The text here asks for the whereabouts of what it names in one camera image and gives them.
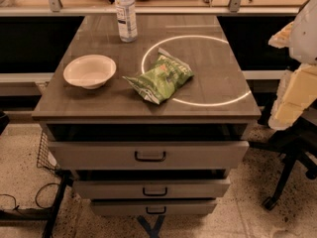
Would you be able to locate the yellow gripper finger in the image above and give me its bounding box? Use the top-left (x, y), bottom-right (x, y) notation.
top-left (268, 63), bottom-right (317, 130)
top-left (268, 22), bottom-right (293, 49)

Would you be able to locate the clear plastic water bottle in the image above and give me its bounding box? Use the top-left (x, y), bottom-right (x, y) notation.
top-left (115, 0), bottom-right (138, 43)

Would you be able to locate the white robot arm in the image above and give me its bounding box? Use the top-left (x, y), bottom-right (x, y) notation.
top-left (268, 0), bottom-right (317, 130)

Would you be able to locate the black office chair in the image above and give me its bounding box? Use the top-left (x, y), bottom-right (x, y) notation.
top-left (249, 102), bottom-right (317, 210)

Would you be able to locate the green chip bag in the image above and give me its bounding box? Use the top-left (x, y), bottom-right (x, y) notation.
top-left (124, 49), bottom-right (194, 105)

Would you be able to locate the grey drawer cabinet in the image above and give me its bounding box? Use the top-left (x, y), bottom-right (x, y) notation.
top-left (34, 15), bottom-right (260, 215)

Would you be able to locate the white paper bowl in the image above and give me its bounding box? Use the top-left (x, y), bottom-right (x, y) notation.
top-left (63, 55), bottom-right (116, 89)

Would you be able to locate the black metal table leg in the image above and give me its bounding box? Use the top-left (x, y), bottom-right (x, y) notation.
top-left (0, 173), bottom-right (71, 238)

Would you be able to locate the middle drawer with handle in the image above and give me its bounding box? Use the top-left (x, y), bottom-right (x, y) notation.
top-left (73, 178), bottom-right (231, 199)

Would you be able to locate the drawer with handle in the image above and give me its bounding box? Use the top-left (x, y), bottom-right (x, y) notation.
top-left (49, 141), bottom-right (249, 171)
top-left (73, 178), bottom-right (231, 199)
top-left (90, 199), bottom-right (217, 216)

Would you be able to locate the top drawer with handle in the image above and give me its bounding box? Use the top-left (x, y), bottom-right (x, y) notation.
top-left (49, 141), bottom-right (249, 171)

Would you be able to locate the bottom drawer with handle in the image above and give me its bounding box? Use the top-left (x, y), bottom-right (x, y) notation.
top-left (90, 199), bottom-right (217, 216)

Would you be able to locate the black floor cable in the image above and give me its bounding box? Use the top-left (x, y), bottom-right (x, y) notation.
top-left (0, 181), bottom-right (62, 213)

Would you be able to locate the black wire mesh basket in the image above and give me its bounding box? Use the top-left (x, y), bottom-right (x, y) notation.
top-left (37, 132), bottom-right (57, 173)

